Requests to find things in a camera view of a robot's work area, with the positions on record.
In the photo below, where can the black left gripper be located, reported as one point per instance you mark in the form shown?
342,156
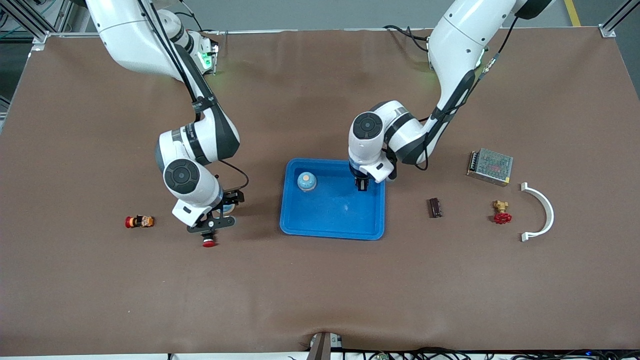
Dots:
360,182

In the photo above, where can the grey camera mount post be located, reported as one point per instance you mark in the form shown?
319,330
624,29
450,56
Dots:
322,347

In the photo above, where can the red emergency stop button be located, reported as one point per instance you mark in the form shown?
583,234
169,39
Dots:
209,242

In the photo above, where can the blue plastic tray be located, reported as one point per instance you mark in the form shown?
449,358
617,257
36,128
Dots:
330,220

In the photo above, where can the brass valve red handwheel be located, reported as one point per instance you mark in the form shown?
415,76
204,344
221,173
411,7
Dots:
501,215

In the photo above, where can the aluminium frame profile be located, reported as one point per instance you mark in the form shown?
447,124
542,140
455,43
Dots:
612,22
30,20

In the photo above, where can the white curved pipe clamp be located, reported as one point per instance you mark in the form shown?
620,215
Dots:
550,215

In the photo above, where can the metal mesh power supply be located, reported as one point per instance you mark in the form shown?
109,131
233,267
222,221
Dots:
492,167

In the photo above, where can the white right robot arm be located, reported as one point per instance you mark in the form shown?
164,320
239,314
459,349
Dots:
140,45

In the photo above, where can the brown table mat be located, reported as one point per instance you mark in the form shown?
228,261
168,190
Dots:
320,280

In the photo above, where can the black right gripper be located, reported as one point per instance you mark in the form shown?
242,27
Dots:
232,197

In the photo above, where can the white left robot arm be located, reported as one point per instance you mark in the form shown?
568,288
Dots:
460,45

